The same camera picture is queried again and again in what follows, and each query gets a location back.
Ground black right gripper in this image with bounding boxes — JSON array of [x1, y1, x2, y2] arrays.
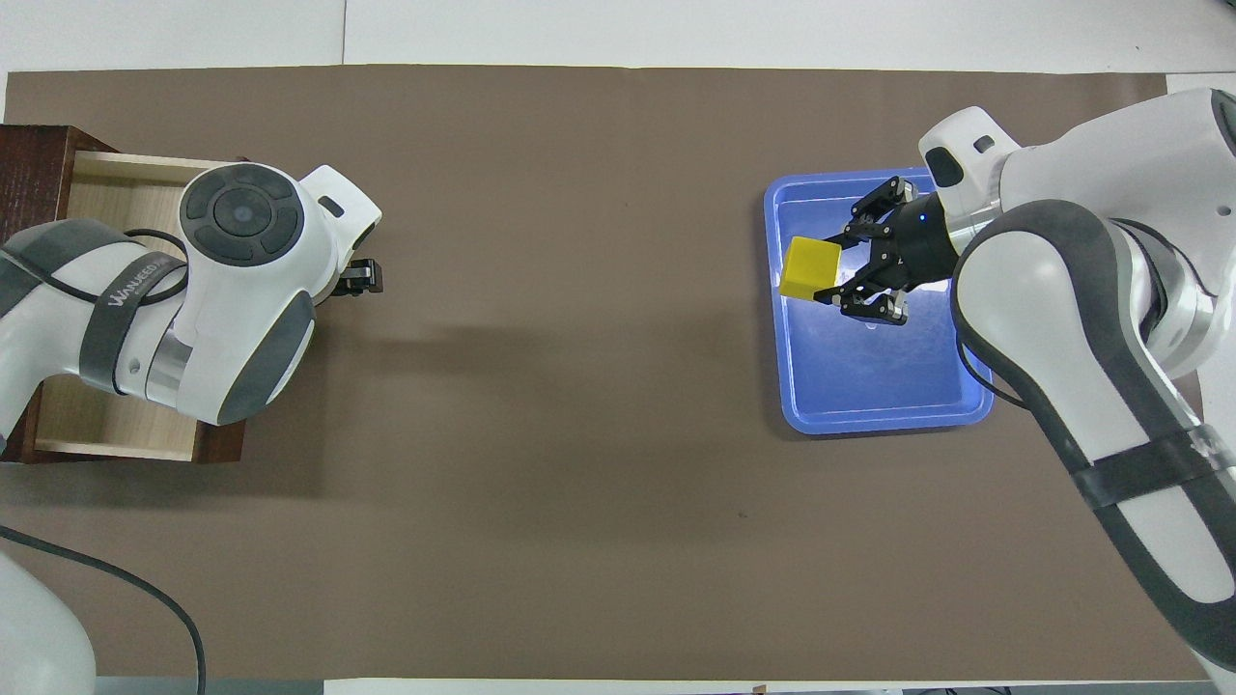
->
[[813, 177, 964, 327]]

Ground yellow cube block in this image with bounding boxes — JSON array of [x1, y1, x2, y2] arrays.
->
[[779, 236, 843, 302]]

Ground dark wooden drawer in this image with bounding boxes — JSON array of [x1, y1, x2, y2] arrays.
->
[[34, 150, 250, 466]]

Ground blue plastic tray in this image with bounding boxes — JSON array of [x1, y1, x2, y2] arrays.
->
[[763, 166, 996, 435]]

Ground brown table mat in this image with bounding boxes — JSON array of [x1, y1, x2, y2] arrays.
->
[[0, 64, 1232, 681]]

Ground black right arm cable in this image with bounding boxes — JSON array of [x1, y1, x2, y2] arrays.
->
[[956, 328, 1026, 408]]

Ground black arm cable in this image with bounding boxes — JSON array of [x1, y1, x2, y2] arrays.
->
[[0, 227, 209, 695], [956, 328, 1026, 408]]

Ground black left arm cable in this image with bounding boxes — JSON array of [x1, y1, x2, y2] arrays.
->
[[0, 227, 209, 695]]

